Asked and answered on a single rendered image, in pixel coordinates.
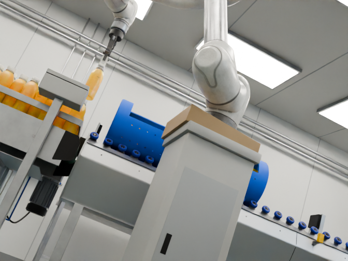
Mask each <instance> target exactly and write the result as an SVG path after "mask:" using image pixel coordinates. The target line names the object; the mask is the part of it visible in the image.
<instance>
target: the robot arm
mask: <svg viewBox="0 0 348 261"><path fill-rule="evenodd" d="M150 1H153V2H156V3H159V4H162V5H165V6H168V7H172V8H177V9H186V10H189V9H204V44H203V45H202V46H201V47H200V48H199V49H198V51H197V53H196V54H195V56H194V58H193V62H192V72H193V75H194V78H195V81H196V83H197V85H198V87H199V89H200V90H201V92H202V93H203V95H204V96H205V101H206V109H205V112H207V113H209V114H210V115H212V116H214V117H215V118H217V119H219V120H221V121H222V122H224V123H226V124H227V125H229V126H231V127H232V128H234V129H237V127H238V124H239V123H240V121H241V119H242V117H243V115H244V112H245V110H246V108H247V105H248V102H249V99H250V86H249V83H248V81H247V80H246V79H245V78H244V77H243V76H241V75H239V74H237V67H236V61H235V54H234V50H233V48H232V47H231V46H230V45H229V44H228V32H227V7H228V6H231V5H234V4H236V3H237V2H239V1H240V0H150ZM104 2H105V3H106V5H107V6H108V7H109V8H110V9H111V11H112V12H113V15H114V18H115V19H114V21H113V24H112V26H111V31H110V33H109V37H110V40H109V43H108V46H107V48H106V50H105V52H103V56H102V58H101V61H100V63H99V66H100V67H102V68H104V67H105V65H106V63H107V61H109V60H108V59H109V56H110V54H111V52H112V50H113V49H114V47H115V46H116V44H117V42H120V41H121V40H122V38H123V36H125V34H126V33H127V31H128V29H129V27H130V26H131V25H132V23H133V21H134V19H135V17H136V14H137V10H138V4H137V2H136V1H135V0H104Z"/></svg>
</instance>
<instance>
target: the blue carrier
mask: <svg viewBox="0 0 348 261"><path fill-rule="evenodd" d="M133 105H134V103H131V102H129V101H127V100H125V99H122V101H121V103H120V105H119V108H118V110H117V112H116V114H115V116H114V119H113V121H112V123H111V125H110V128H109V130H108V132H107V134H106V137H105V138H110V139H112V141H113V144H112V145H111V149H114V150H117V149H118V145H119V144H124V145H126V147H127V149H126V151H124V153H125V154H126V155H128V156H131V155H132V151H133V150H138V151H139V152H140V156H139V157H138V160H139V161H142V162H144V161H145V158H146V156H148V155H149V156H151V157H153V158H154V162H153V163H152V166H153V167H156V168H157V167H158V164H159V162H160V159H161V156H162V154H163V151H164V148H165V147H163V146H162V144H163V142H164V139H161V137H162V134H163V132H164V129H165V126H163V125H161V124H158V123H156V122H154V121H152V120H149V119H147V118H145V117H143V116H140V115H138V114H136V113H134V112H132V111H131V110H132V108H133ZM139 128H140V129H139ZM147 132H148V133H147ZM129 140H130V141H129ZM254 169H256V170H258V173H257V172H255V171H252V174H251V178H250V181H249V185H248V188H247V191H246V194H245V201H244V202H243V204H244V206H247V207H249V205H250V204H249V203H250V201H251V200H254V201H256V202H258V201H259V200H260V198H261V196H262V194H263V192H264V190H265V188H266V185H267V182H268V177H269V167H268V165H267V163H265V162H263V161H260V163H259V164H256V165H254Z"/></svg>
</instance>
